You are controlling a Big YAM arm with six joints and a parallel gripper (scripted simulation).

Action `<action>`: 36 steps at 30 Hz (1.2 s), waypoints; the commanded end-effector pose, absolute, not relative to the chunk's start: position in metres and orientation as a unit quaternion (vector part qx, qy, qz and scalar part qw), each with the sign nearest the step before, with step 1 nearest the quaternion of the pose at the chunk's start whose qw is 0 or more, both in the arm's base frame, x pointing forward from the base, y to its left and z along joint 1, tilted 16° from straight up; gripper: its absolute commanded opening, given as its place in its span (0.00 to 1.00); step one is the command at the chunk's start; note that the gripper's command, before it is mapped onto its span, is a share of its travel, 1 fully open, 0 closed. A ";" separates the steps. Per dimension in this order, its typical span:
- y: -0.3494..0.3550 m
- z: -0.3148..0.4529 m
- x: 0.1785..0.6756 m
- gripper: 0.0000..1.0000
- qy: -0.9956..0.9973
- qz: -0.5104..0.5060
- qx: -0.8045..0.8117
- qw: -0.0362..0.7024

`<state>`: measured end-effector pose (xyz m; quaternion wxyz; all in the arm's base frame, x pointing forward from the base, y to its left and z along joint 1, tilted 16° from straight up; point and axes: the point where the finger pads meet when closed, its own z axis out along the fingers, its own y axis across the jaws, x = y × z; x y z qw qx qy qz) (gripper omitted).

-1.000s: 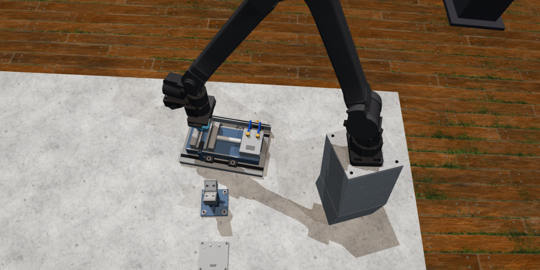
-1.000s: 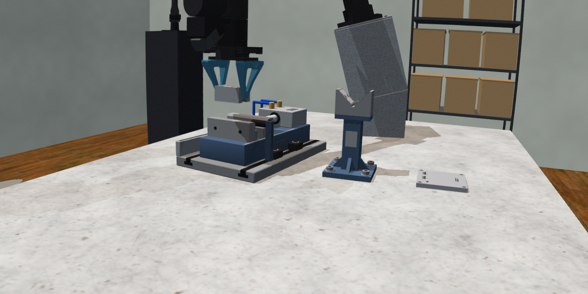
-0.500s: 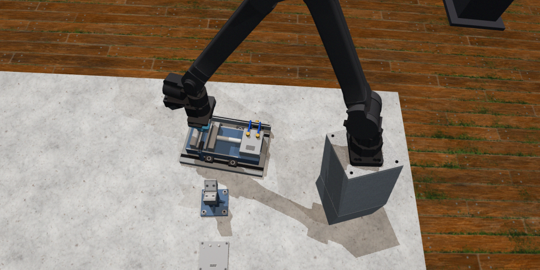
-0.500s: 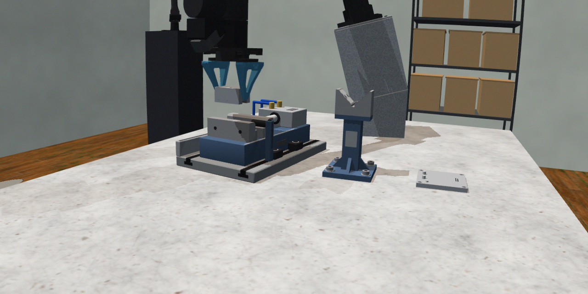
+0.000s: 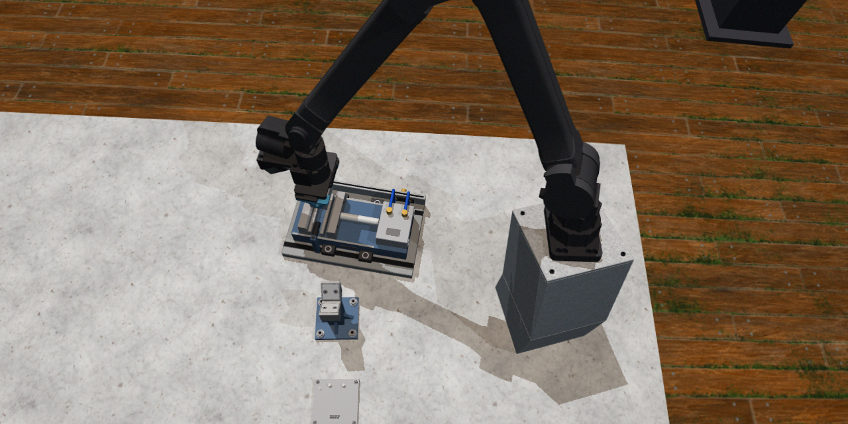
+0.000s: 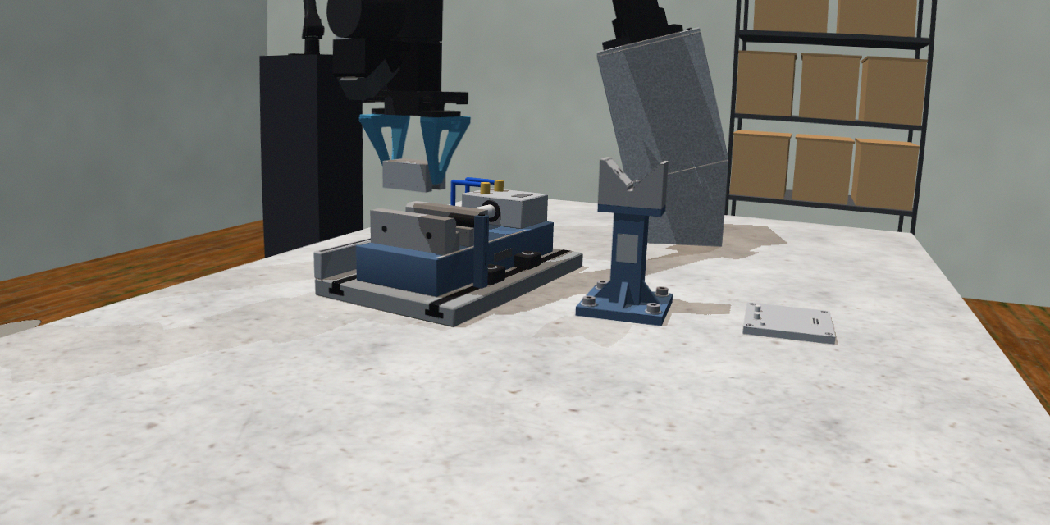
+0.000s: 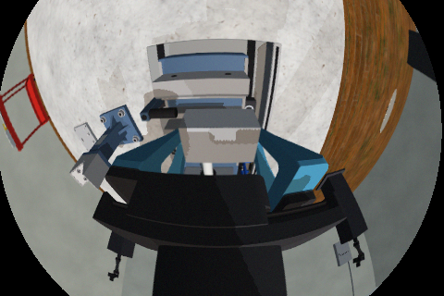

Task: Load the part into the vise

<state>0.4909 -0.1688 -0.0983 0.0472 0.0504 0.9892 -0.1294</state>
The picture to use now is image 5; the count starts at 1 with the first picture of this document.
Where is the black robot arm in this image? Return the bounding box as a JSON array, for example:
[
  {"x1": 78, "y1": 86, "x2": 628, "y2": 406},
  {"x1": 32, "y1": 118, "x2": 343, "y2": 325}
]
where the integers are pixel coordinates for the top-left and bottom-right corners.
[{"x1": 256, "y1": 0, "x2": 603, "y2": 262}]

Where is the grey flat bar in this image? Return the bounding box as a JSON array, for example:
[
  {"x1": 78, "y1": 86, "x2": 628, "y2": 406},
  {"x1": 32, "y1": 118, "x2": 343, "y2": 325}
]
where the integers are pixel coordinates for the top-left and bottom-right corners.
[{"x1": 320, "y1": 193, "x2": 335, "y2": 237}]

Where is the narrow grey metal bar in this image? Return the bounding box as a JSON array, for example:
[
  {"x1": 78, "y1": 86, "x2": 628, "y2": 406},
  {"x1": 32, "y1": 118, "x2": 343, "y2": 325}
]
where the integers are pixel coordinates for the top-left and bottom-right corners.
[{"x1": 308, "y1": 208, "x2": 320, "y2": 235}]

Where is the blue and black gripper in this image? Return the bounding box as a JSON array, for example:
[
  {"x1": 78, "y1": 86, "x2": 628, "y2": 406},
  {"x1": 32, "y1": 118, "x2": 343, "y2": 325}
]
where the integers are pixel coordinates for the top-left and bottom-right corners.
[{"x1": 294, "y1": 152, "x2": 339, "y2": 209}]

